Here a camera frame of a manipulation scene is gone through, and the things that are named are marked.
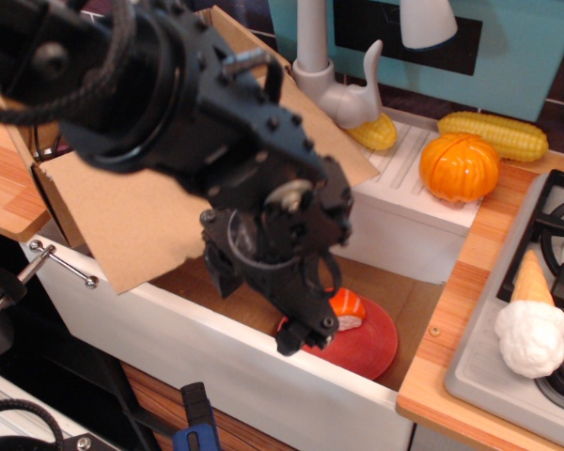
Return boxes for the white lamp shade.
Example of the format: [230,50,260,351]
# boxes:
[399,0,458,50]

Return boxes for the grey toy stove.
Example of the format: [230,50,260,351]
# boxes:
[446,170,564,445]

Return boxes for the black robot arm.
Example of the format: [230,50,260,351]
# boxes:
[0,1,353,355]

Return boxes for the toy ice cream cone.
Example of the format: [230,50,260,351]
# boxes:
[494,250,564,379]

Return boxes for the grey toy faucet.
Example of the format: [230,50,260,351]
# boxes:
[292,0,384,130]

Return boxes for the metal clamp screw handle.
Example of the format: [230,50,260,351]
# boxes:
[18,240,100,289]

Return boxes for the red round plate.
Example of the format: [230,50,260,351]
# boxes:
[302,296,399,381]

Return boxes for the black cables in box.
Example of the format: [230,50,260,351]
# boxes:
[31,112,71,161]

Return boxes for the blue black clamp handle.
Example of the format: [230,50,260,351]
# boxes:
[172,382,222,451]

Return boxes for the brown cardboard box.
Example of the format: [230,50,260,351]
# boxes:
[7,7,379,294]

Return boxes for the orange toy pumpkin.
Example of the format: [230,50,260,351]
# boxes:
[419,132,499,203]

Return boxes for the white toy sink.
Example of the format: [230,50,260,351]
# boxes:
[32,111,478,450]

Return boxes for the salmon sushi toy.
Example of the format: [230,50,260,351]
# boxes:
[329,288,367,332]

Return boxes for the cardboard sheet in sink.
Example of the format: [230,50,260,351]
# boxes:
[150,257,445,391]

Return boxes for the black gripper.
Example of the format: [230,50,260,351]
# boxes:
[199,209,344,357]

